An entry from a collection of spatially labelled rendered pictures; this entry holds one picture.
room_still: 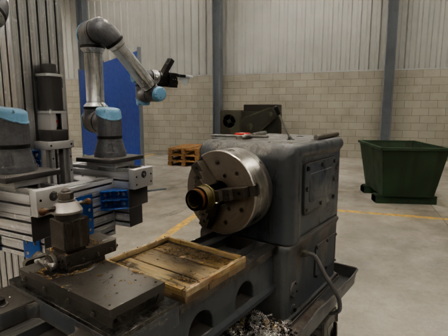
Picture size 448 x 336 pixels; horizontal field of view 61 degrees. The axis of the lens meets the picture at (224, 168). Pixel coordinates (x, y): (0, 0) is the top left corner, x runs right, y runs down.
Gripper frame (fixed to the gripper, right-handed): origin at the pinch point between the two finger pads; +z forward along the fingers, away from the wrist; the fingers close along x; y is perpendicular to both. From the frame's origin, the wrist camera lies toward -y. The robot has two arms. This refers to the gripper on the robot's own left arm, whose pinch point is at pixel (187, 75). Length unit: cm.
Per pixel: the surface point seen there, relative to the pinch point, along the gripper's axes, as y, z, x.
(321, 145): 22, 0, 97
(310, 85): 17, 797, -472
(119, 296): 46, -102, 116
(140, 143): 124, 180, -355
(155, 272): 57, -79, 96
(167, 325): 54, -92, 122
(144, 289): 46, -96, 117
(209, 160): 28, -48, 81
